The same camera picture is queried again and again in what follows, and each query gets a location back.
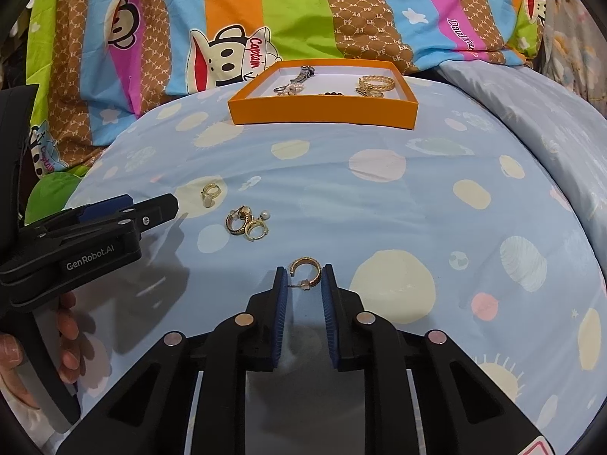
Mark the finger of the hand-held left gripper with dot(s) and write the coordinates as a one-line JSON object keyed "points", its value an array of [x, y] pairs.
{"points": [[104, 209], [151, 215]]}

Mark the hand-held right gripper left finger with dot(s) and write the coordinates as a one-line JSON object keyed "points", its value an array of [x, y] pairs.
{"points": [[280, 327]]}

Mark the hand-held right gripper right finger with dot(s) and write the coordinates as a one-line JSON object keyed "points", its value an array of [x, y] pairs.
{"points": [[332, 327]]}

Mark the gold pearl-drop earring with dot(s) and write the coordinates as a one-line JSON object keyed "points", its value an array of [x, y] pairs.
{"points": [[208, 203]]}

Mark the gold dark-stone hoop earring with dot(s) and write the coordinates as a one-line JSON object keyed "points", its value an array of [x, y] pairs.
{"points": [[243, 213]]}

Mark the orange jewelry box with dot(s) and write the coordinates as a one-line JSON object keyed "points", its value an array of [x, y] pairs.
{"points": [[322, 113]]}

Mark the silver metal wristwatch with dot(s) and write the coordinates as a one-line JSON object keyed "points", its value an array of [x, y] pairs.
{"points": [[303, 75]]}

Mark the gold wristwatch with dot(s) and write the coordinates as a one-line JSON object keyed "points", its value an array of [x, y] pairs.
{"points": [[372, 93]]}

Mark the person's left hand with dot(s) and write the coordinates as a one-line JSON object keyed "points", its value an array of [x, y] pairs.
{"points": [[69, 336]]}

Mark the green pillow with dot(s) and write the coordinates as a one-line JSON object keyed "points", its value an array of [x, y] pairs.
{"points": [[52, 189]]}

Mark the light blue planet-print sheet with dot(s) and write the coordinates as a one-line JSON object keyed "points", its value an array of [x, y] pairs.
{"points": [[403, 227]]}

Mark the striped cartoon monkey blanket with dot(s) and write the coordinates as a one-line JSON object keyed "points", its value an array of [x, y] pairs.
{"points": [[303, 9]]}

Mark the grey-blue quilt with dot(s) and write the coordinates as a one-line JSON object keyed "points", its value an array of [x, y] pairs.
{"points": [[545, 113]]}

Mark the floral cloth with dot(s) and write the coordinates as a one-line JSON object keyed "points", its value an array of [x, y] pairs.
{"points": [[578, 33]]}

